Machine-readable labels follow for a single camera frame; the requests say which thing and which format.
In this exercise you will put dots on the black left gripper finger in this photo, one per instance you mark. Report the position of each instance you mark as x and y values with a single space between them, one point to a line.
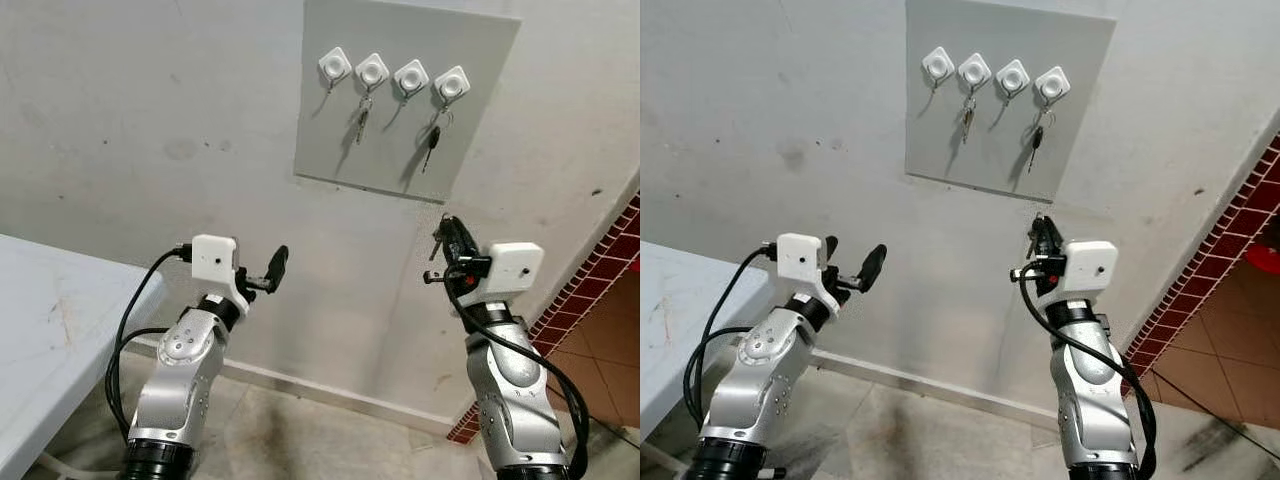
277 268
237 250
831 250
873 266

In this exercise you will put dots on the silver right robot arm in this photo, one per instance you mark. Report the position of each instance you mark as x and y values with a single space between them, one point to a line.
515 400
1090 400

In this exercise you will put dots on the white folding table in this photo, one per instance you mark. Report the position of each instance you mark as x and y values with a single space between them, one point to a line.
50 330
690 320

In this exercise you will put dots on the silver hanging keys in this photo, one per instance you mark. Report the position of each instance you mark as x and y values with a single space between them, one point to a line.
968 116
362 118

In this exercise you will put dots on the grey hook board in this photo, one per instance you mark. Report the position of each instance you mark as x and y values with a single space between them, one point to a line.
400 150
1000 150

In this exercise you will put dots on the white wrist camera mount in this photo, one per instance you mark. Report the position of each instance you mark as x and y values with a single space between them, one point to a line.
512 270
212 262
1092 268
798 260

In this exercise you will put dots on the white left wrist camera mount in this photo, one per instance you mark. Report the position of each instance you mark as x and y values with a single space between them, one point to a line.
798 260
212 262

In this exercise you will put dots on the red plastic object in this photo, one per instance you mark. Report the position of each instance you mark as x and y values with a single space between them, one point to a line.
1266 248

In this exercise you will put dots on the black headed hanging key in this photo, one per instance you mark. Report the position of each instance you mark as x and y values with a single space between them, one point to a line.
433 140
1037 142

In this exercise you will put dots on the white square wall hook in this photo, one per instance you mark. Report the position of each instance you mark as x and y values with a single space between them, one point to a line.
411 77
974 70
335 66
938 64
1012 77
371 71
1051 85
452 85

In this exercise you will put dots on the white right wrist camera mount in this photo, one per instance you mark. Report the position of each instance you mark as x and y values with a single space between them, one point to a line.
512 270
1092 268

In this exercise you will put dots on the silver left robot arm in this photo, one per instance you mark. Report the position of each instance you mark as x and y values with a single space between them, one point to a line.
760 380
180 380

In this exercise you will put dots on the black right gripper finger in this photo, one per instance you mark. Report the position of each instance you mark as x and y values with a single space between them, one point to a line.
467 242
449 242
1037 240
1054 240

